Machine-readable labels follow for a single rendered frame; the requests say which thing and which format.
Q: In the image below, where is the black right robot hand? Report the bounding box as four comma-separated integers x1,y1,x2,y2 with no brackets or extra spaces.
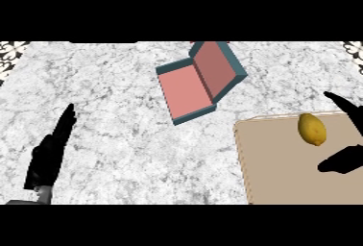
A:
316,90,363,175

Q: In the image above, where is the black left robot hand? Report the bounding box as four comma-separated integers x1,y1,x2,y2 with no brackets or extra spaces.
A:
22,103,78,190

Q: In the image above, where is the tan tray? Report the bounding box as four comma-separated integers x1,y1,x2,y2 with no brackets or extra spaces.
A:
233,110,363,206

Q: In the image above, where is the yellow lemon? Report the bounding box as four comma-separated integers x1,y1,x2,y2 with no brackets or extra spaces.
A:
297,112,329,147

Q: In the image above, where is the pink and teal open box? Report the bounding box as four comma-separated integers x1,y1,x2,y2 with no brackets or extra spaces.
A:
155,41,249,127

